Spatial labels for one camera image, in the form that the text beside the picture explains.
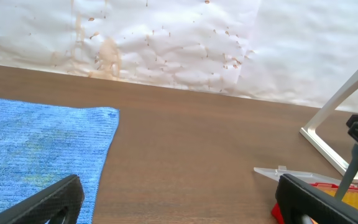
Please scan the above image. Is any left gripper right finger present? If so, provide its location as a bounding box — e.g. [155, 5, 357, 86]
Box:
[275, 173, 358, 224]

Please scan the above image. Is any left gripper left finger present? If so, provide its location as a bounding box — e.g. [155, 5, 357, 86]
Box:
[0, 174, 85, 224]

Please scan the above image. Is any white pipette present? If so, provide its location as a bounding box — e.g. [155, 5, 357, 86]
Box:
[334, 91, 358, 202]

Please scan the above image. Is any white and blue stand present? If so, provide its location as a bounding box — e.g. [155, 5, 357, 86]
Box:
[299, 49, 358, 184]

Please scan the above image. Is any blue cloth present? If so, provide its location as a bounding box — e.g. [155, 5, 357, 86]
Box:
[0, 95, 121, 224]

